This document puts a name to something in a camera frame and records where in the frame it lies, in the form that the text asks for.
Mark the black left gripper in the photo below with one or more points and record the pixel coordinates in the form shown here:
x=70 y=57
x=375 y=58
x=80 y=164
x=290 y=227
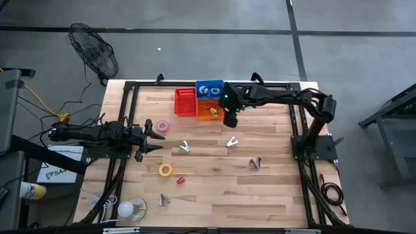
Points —
x=138 y=138

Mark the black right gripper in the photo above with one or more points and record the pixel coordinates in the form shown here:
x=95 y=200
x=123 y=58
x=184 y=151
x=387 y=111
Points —
x=232 y=104

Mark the pink tape roll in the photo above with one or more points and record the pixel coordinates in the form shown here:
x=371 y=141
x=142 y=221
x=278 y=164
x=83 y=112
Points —
x=158 y=126

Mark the yellow stapler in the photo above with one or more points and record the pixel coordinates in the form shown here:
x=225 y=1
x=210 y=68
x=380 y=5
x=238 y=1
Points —
x=213 y=111

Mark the red stapler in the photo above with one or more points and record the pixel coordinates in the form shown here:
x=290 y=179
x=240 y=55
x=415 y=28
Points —
x=180 y=180
x=207 y=107

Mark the yellow tape roll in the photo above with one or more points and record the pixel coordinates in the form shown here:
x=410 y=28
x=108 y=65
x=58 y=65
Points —
x=160 y=170

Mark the pale pink staple remover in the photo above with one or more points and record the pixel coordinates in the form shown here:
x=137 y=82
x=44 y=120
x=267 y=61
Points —
x=232 y=142

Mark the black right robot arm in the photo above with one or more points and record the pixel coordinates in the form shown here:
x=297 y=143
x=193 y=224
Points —
x=286 y=94

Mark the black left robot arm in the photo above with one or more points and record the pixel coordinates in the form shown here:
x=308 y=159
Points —
x=97 y=131

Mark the orange plastic basket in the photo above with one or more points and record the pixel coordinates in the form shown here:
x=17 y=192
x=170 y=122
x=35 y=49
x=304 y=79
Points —
x=203 y=113

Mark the blue plastic basket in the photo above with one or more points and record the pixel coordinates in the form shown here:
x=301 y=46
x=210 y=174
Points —
x=209 y=83

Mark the red plastic basket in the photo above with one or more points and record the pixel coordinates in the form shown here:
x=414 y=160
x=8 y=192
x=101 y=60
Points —
x=185 y=102

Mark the clear glass bowl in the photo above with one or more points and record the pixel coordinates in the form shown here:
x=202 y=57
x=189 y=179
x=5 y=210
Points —
x=140 y=209

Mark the white light bulb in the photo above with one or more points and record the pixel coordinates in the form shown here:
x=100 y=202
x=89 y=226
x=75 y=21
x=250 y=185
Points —
x=125 y=209

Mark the silver aluminium bar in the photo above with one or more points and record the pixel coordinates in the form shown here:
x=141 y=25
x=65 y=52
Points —
x=120 y=230
x=302 y=231

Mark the black diagonal beam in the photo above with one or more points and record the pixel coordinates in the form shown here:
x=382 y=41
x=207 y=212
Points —
x=48 y=156

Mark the white printed box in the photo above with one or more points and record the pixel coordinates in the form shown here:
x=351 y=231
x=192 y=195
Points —
x=53 y=177

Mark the black floor fan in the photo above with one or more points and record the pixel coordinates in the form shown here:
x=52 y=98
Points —
x=94 y=52

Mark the black lever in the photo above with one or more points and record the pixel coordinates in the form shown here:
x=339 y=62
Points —
x=336 y=143

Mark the yellow white spray bottle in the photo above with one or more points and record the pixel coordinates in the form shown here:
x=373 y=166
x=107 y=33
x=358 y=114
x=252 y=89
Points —
x=34 y=191

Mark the grey cabinet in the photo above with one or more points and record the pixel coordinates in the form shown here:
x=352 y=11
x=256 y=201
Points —
x=11 y=214
x=8 y=113

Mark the grey metal cart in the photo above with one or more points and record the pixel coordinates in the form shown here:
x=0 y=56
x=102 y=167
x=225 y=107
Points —
x=395 y=143

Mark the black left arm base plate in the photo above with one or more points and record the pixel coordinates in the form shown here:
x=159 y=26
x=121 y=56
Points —
x=97 y=153

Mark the black aluminium rig frame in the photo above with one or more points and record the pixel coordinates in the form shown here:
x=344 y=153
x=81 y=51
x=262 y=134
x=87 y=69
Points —
x=146 y=84

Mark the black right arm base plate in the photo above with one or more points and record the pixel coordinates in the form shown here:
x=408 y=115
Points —
x=325 y=152

